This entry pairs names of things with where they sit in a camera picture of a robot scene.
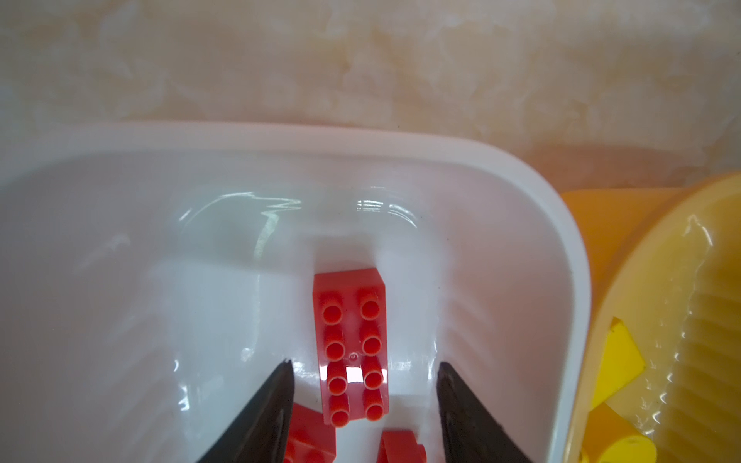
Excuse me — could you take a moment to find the red lego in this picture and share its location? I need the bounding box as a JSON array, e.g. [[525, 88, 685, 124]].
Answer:
[[284, 403, 337, 463]]

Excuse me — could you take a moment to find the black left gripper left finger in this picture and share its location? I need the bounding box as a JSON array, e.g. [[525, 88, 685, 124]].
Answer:
[[198, 360, 294, 463]]

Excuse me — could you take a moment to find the white plastic container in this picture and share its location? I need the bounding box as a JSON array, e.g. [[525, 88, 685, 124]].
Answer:
[[1, 123, 590, 462]]

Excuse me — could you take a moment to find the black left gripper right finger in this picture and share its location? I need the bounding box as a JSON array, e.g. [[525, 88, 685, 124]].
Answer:
[[436, 362, 531, 463]]

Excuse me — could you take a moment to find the long red lego brick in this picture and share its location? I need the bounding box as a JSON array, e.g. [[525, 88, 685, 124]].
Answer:
[[313, 268, 390, 428]]

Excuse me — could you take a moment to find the yellow lego brick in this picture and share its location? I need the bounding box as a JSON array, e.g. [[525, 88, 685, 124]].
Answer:
[[590, 318, 646, 410]]

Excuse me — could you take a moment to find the yellow round lego piece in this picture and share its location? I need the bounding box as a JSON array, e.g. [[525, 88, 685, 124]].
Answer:
[[581, 403, 657, 463]]

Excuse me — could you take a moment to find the yellow plastic container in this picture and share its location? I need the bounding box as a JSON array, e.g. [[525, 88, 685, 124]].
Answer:
[[563, 174, 740, 462]]

